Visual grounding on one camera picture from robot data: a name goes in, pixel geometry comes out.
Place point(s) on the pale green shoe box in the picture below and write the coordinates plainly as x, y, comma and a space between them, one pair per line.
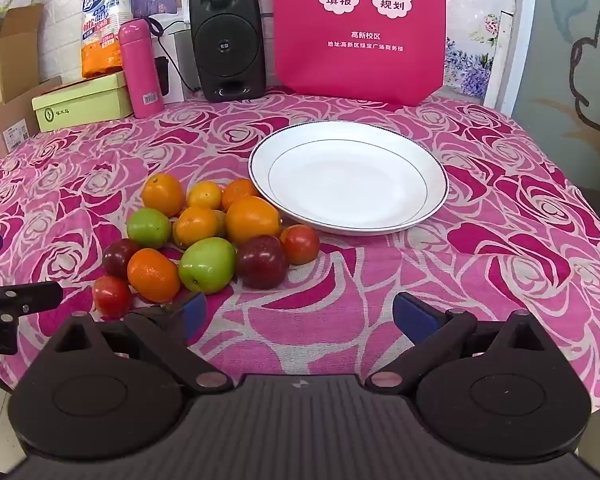
80, 105

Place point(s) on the black speaker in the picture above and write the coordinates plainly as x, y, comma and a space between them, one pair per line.
227, 45

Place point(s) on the white product box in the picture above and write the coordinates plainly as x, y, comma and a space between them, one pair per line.
181, 91

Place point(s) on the small yellow-orange citrus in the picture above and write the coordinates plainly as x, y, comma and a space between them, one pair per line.
196, 226
204, 195

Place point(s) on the pink rose tablecloth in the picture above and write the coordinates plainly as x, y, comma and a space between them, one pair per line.
480, 270

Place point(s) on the flat cardboard box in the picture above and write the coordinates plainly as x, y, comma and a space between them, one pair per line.
10, 130

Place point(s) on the dark purple plum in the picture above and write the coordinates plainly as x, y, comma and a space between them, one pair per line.
120, 257
262, 261

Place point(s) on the large orange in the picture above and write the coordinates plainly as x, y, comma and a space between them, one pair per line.
252, 220
163, 194

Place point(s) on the cartoon glass door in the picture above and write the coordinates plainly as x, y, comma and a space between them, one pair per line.
555, 60

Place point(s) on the white door frame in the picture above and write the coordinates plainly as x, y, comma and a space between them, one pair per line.
515, 35

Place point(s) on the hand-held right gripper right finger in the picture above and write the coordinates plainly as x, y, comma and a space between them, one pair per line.
414, 312

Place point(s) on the tangerine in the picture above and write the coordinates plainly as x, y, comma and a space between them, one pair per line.
238, 193
153, 275

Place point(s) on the brown longan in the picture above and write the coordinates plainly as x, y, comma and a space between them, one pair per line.
221, 222

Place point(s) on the pink thermos bottle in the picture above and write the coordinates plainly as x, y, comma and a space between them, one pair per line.
140, 70

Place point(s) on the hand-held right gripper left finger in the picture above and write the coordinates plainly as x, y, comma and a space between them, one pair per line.
195, 312

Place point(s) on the floral wall sticker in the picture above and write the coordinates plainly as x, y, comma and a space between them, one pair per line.
472, 50

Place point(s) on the green apple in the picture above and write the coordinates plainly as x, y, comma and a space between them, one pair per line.
207, 265
149, 227

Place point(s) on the white ceramic plate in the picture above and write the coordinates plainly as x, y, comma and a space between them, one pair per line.
350, 180

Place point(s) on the red apple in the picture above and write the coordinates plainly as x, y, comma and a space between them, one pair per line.
300, 244
112, 296

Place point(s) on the orange paper cup package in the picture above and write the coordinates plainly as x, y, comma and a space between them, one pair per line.
105, 35

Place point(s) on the magenta tote bag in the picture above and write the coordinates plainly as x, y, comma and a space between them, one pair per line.
360, 60

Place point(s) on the open cardboard box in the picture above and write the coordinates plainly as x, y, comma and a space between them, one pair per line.
5, 60

